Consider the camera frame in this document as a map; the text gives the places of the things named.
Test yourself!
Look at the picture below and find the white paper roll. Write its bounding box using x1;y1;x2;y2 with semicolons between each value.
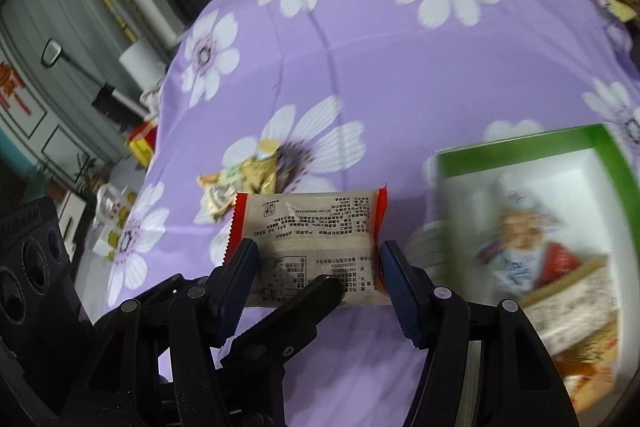
119;38;166;91

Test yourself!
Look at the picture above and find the green-orange snack packet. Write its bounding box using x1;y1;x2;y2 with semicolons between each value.
196;165;244;221

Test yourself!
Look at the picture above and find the red yellow paper bag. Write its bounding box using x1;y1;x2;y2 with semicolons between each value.
126;118;157;168

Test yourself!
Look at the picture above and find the purple floral cloth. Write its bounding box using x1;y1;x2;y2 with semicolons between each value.
105;0;639;426

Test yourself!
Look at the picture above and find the beige red-edged snack packet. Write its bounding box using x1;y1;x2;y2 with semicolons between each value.
224;187;390;308

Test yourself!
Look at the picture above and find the yellow snack packet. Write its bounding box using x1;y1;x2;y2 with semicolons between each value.
239;139;281;194

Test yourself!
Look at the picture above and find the green cardboard box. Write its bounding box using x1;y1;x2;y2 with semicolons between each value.
410;124;639;426

